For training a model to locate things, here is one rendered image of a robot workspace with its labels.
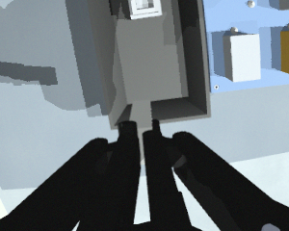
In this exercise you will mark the white rectangular block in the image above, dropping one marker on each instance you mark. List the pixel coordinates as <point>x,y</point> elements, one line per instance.
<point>241,57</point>

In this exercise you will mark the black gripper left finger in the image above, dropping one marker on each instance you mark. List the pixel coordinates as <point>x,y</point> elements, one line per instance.
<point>59,203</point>

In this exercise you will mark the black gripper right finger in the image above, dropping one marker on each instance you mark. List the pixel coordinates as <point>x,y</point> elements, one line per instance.
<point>229,198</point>

